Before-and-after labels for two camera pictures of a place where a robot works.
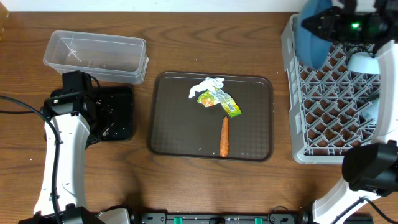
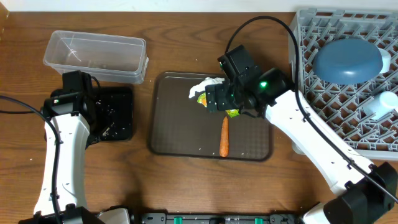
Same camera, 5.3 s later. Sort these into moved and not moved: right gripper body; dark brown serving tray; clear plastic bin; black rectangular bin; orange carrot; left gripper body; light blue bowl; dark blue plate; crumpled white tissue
Moved: dark blue plate; right gripper body; light blue bowl
Not moved: black rectangular bin; clear plastic bin; dark brown serving tray; orange carrot; crumpled white tissue; left gripper body
